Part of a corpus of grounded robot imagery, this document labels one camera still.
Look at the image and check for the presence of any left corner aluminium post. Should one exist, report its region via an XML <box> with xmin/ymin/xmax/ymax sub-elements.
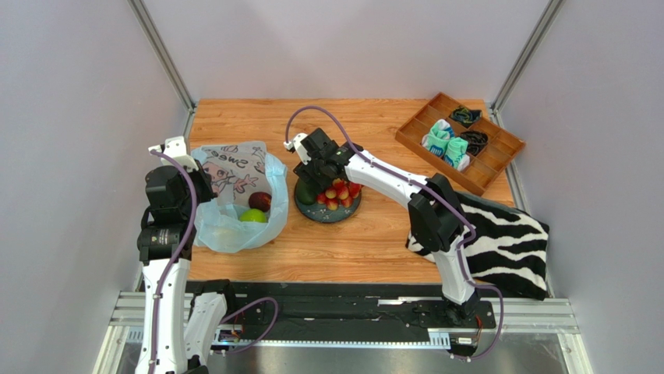
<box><xmin>128</xmin><ymin>0</ymin><xmax>196</xmax><ymax>113</ymax></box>

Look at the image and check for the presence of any black fruit plate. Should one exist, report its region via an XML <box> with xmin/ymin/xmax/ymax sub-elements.
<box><xmin>294</xmin><ymin>182</ymin><xmax>362</xmax><ymax>224</ymax></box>

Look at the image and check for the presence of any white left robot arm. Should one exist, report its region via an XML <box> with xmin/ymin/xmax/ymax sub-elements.
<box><xmin>135</xmin><ymin>164</ymin><xmax>235</xmax><ymax>373</ymax></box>

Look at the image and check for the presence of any light blue printed plastic bag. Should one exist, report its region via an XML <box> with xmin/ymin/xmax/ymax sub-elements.
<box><xmin>192</xmin><ymin>140</ymin><xmax>290</xmax><ymax>253</ymax></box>

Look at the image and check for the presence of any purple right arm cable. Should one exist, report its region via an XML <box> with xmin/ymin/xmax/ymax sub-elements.
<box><xmin>284</xmin><ymin>105</ymin><xmax>504</xmax><ymax>362</ymax></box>

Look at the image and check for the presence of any brown wooden divider tray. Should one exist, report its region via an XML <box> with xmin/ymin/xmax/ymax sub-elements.
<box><xmin>395</xmin><ymin>93</ymin><xmax>525</xmax><ymax>196</ymax></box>

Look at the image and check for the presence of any teal white sock right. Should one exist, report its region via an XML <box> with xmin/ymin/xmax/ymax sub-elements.
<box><xmin>443</xmin><ymin>137</ymin><xmax>470</xmax><ymax>171</ymax></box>

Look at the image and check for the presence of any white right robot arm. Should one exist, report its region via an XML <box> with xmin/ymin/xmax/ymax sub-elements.
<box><xmin>284</xmin><ymin>129</ymin><xmax>479</xmax><ymax>318</ymax></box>

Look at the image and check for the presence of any dark red apple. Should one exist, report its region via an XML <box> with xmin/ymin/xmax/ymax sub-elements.
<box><xmin>248</xmin><ymin>192</ymin><xmax>272</xmax><ymax>213</ymax></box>

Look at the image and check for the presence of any red strawberry bunch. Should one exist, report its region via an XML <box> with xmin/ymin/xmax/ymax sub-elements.
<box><xmin>316</xmin><ymin>178</ymin><xmax>362</xmax><ymax>211</ymax></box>

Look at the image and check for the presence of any teal white sock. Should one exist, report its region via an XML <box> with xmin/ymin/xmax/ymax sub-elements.
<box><xmin>443</xmin><ymin>137</ymin><xmax>470</xmax><ymax>171</ymax></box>
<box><xmin>421</xmin><ymin>119</ymin><xmax>455</xmax><ymax>157</ymax></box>

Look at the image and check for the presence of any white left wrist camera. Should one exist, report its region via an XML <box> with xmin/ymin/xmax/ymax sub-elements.
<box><xmin>148</xmin><ymin>136</ymin><xmax>199</xmax><ymax>172</ymax></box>

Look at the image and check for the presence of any zebra striped cloth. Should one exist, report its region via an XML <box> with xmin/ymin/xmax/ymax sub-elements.
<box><xmin>406</xmin><ymin>190</ymin><xmax>550</xmax><ymax>302</ymax></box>

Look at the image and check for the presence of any teal white sock left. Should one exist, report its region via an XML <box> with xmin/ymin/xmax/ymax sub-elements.
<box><xmin>421</xmin><ymin>119</ymin><xmax>455</xmax><ymax>157</ymax></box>

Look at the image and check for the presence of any green apple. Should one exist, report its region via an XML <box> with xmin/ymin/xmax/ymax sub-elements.
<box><xmin>239</xmin><ymin>208</ymin><xmax>268</xmax><ymax>224</ymax></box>

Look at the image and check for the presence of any dark green avocado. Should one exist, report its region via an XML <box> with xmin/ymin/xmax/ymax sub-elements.
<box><xmin>295</xmin><ymin>179</ymin><xmax>318</xmax><ymax>206</ymax></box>

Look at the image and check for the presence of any corner aluminium post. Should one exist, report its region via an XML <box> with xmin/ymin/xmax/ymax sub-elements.
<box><xmin>128</xmin><ymin>0</ymin><xmax>196</xmax><ymax>113</ymax></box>
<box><xmin>491</xmin><ymin>0</ymin><xmax>566</xmax><ymax>112</ymax></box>

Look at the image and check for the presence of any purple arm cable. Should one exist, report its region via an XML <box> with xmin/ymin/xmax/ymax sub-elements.
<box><xmin>147</xmin><ymin>150</ymin><xmax>279</xmax><ymax>374</ymax></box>
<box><xmin>284</xmin><ymin>105</ymin><xmax>504</xmax><ymax>362</ymax></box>

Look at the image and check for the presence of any right corner aluminium post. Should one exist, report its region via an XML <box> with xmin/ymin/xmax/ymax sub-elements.
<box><xmin>491</xmin><ymin>0</ymin><xmax>566</xmax><ymax>112</ymax></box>

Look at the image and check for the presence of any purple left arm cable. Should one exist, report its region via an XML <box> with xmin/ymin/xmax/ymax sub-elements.
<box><xmin>147</xmin><ymin>150</ymin><xmax>279</xmax><ymax>374</ymax></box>

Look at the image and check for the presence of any dark patterned rolled sock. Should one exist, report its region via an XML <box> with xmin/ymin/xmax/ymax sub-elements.
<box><xmin>450</xmin><ymin>106</ymin><xmax>482</xmax><ymax>129</ymax></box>

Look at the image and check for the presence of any aluminium frame rail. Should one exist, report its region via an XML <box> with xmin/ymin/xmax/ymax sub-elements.
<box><xmin>92</xmin><ymin>290</ymin><xmax>593</xmax><ymax>374</ymax></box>

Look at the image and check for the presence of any black rolled sock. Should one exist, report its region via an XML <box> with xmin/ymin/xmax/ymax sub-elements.
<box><xmin>459</xmin><ymin>131</ymin><xmax>489</xmax><ymax>157</ymax></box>

